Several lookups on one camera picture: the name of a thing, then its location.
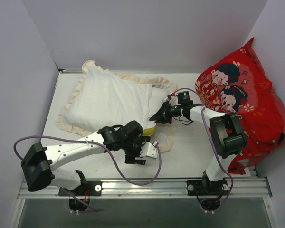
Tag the white pillow with yellow band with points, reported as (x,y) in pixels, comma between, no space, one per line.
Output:
(158,97)

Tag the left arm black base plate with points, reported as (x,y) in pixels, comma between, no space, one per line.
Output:
(90,188)

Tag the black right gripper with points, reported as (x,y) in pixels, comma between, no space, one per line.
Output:
(167,112)

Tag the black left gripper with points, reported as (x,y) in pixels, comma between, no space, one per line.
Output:
(134,151)

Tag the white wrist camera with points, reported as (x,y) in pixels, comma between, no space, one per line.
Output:
(172,98)
(149,150)

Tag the white pillowcase with cream ruffle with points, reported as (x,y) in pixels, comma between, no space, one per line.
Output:
(104,98)

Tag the aluminium back rail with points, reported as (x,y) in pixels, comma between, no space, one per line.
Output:
(70,71)

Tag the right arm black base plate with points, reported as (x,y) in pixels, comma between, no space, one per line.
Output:
(201,188)

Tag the aluminium rail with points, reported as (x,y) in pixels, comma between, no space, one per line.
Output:
(159,189)
(70,71)

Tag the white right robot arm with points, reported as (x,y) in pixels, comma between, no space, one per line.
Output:
(225,133)

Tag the red cartoon print pillow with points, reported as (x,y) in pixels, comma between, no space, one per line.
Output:
(238,84)

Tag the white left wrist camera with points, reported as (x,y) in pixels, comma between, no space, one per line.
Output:
(149,150)

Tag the aluminium front rail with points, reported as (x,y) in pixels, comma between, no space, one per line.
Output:
(159,189)

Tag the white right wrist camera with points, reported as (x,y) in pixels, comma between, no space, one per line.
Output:
(172,98)

